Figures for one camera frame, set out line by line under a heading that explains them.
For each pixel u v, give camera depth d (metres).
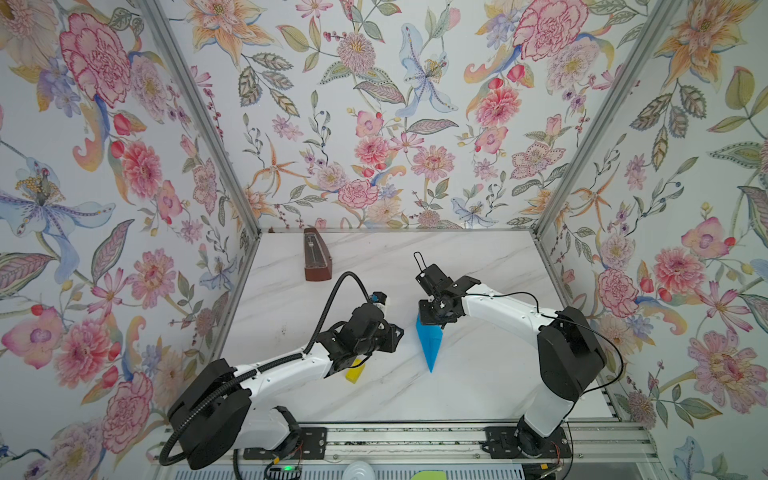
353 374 0.84
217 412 0.41
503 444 0.73
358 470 0.66
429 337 0.93
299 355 0.53
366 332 0.64
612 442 0.77
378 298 0.75
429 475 0.71
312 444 0.74
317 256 1.00
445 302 0.65
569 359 0.46
